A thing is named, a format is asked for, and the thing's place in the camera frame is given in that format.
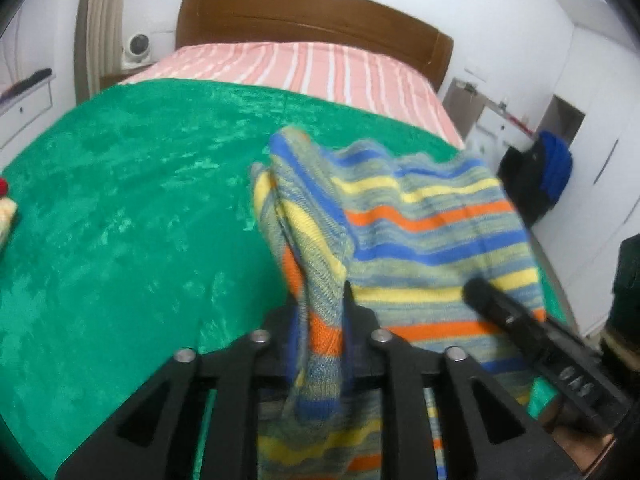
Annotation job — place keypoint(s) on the black bar-shaped object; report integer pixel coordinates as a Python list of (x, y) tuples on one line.
[(32, 79)]

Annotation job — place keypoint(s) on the pink striped bedsheet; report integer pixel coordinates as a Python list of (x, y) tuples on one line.
[(300, 67)]

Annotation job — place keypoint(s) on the white wardrobe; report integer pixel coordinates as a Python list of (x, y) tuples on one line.
[(600, 125)]

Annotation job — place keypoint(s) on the striped knit sweater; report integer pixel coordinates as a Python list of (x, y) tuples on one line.
[(425, 220)]

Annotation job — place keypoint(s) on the blue cloth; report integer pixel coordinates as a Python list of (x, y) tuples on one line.
[(557, 165)]

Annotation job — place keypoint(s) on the green patterned blanket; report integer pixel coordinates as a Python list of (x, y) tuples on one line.
[(125, 210)]

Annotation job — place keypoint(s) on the brown wooden headboard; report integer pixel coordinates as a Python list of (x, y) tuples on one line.
[(300, 15)]

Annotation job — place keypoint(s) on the white drawer cabinet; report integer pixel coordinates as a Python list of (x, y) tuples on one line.
[(25, 107)]

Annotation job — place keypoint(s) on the wooden bedside table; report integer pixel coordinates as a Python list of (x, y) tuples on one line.
[(112, 79)]

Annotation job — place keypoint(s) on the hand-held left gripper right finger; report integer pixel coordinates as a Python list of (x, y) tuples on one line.
[(400, 375)]

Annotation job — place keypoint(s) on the small white fan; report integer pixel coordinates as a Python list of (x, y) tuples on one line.
[(136, 49)]

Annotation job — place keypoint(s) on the beige curtain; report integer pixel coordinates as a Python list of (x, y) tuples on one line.
[(102, 20)]

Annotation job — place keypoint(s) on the white bedside desk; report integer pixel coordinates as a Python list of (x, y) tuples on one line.
[(487, 122)]

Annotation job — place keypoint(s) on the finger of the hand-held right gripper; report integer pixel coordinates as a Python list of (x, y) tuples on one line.
[(540, 345)]

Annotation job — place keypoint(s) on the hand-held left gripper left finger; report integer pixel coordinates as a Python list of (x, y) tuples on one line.
[(235, 370)]

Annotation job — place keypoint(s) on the red and yellow cloth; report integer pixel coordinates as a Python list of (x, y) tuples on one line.
[(6, 215)]

